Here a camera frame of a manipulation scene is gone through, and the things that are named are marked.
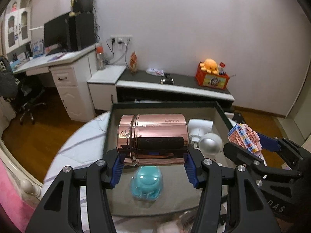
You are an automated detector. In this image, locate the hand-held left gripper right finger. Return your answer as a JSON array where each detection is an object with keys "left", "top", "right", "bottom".
[{"left": 183, "top": 148, "right": 277, "bottom": 233}]

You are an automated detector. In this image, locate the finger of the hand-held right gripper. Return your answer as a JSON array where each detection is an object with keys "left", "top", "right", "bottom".
[
  {"left": 223, "top": 141, "right": 300, "bottom": 179},
  {"left": 256, "top": 132, "right": 304, "bottom": 161}
]

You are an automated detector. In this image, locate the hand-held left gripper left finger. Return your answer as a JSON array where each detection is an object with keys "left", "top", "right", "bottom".
[{"left": 25, "top": 149, "right": 125, "bottom": 233}]

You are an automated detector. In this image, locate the pink building block toy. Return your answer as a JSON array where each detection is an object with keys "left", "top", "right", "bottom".
[{"left": 228, "top": 123, "right": 264, "bottom": 158}]

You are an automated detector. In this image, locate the teal toy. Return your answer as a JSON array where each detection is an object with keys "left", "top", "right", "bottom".
[{"left": 130, "top": 166, "right": 164, "bottom": 201}]

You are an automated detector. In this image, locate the silver ball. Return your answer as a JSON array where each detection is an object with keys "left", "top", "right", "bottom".
[{"left": 199, "top": 133, "right": 223, "bottom": 154}]

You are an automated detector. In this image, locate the white handheld device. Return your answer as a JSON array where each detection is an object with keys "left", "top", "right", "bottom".
[{"left": 188, "top": 118, "right": 214, "bottom": 149}]

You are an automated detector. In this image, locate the rose gold canister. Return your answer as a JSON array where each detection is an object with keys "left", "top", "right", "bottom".
[{"left": 117, "top": 114, "right": 189, "bottom": 167}]

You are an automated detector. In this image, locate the black shallow tray box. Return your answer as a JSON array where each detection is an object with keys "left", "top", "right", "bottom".
[{"left": 102, "top": 101, "right": 243, "bottom": 217}]

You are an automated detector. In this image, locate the red storage box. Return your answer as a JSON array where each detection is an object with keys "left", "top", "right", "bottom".
[{"left": 196, "top": 63, "right": 230, "bottom": 88}]

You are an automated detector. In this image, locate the low white cabinet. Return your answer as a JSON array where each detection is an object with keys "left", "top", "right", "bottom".
[{"left": 87, "top": 65, "right": 127, "bottom": 113}]

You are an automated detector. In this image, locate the black top low bench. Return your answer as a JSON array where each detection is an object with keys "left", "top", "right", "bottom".
[{"left": 117, "top": 70, "right": 235, "bottom": 113}]

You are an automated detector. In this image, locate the orange octopus plush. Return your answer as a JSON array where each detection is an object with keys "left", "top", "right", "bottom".
[{"left": 200, "top": 58, "right": 219, "bottom": 75}]

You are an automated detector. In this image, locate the small black device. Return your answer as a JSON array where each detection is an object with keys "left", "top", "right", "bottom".
[{"left": 160, "top": 73, "right": 175, "bottom": 85}]

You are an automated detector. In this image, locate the white desk with drawers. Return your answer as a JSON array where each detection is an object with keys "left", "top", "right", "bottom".
[{"left": 12, "top": 45, "right": 101, "bottom": 122}]

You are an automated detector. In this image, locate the white plastic packet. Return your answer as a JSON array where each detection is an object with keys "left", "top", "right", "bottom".
[{"left": 146, "top": 67, "right": 165, "bottom": 76}]

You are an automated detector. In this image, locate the pink blanket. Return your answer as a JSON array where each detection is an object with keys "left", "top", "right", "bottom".
[{"left": 0, "top": 160, "right": 40, "bottom": 233}]

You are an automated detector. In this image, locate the orange figure ornament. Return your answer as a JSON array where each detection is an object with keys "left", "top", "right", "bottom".
[{"left": 129, "top": 51, "right": 139, "bottom": 75}]

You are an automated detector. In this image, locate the bottle with red cap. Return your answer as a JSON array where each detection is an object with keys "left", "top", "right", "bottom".
[{"left": 96, "top": 43, "right": 106, "bottom": 70}]

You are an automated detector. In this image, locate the black office chair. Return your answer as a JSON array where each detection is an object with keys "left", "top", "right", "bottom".
[{"left": 15, "top": 75, "right": 46, "bottom": 126}]

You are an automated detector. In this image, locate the beige curtain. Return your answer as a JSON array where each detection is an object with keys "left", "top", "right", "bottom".
[{"left": 0, "top": 95, "right": 16, "bottom": 139}]

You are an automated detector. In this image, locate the large black speaker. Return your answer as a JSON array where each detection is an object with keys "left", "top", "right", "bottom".
[{"left": 66, "top": 12, "right": 96, "bottom": 52}]

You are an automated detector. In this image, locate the grey jacket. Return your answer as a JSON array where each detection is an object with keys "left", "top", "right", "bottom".
[{"left": 0, "top": 55, "right": 19, "bottom": 100}]

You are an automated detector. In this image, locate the blue white box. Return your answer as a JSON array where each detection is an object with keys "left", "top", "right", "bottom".
[{"left": 31, "top": 40, "right": 45, "bottom": 59}]

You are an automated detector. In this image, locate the black computer monitor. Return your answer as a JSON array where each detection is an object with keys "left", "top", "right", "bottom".
[{"left": 44, "top": 13, "right": 70, "bottom": 53}]

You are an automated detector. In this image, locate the small black speaker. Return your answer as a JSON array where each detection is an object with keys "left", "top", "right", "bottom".
[{"left": 72, "top": 0, "right": 94, "bottom": 14}]

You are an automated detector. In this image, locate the white hutch cabinet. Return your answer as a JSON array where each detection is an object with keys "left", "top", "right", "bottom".
[{"left": 4, "top": 7, "right": 32, "bottom": 54}]

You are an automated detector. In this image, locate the white bed frame post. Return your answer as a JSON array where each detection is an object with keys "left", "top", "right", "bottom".
[{"left": 0, "top": 138, "right": 44, "bottom": 197}]

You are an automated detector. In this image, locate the grey power cable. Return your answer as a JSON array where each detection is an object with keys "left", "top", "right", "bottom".
[{"left": 114, "top": 42, "right": 129, "bottom": 63}]

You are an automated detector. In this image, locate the black power cable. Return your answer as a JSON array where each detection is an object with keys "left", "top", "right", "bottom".
[{"left": 106, "top": 38, "right": 115, "bottom": 62}]

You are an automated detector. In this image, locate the white wall socket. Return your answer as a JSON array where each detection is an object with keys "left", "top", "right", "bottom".
[{"left": 110, "top": 35, "right": 133, "bottom": 44}]

